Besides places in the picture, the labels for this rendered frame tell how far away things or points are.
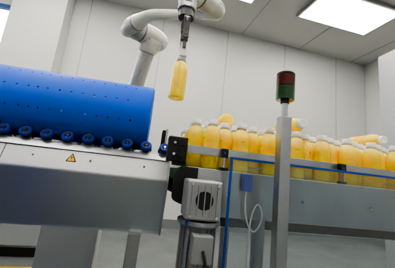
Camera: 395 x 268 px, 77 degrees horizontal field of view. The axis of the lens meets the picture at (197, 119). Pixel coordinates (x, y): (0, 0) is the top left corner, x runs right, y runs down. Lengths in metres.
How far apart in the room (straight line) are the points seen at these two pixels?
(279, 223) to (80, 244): 1.13
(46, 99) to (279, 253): 0.96
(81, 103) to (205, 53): 3.56
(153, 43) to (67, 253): 1.32
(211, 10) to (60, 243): 1.46
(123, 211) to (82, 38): 3.59
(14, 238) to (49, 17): 2.81
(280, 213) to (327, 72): 4.87
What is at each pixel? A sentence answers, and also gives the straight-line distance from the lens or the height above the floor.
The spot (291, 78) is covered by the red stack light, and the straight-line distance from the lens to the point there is 0.93.
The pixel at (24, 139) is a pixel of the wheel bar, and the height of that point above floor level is 0.93.
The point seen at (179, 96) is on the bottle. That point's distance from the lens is 1.05.
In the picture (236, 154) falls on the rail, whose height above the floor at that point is 0.97.
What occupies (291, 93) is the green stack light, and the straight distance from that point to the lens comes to 0.91.
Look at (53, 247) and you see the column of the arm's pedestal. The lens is 1.68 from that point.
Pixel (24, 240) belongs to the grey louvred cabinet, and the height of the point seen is 0.14.
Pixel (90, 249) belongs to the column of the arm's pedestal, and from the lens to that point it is 1.65.
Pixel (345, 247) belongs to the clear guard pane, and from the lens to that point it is 1.15.
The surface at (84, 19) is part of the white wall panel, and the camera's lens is 4.53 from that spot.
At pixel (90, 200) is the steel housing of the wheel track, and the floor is 0.73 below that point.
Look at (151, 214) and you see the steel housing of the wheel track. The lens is 1.06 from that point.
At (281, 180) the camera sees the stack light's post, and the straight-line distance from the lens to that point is 0.86.
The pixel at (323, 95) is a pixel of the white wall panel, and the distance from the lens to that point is 5.37.
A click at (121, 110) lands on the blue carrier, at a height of 1.09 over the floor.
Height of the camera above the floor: 0.88
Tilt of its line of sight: 12 degrees up
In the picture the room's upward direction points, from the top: 6 degrees clockwise
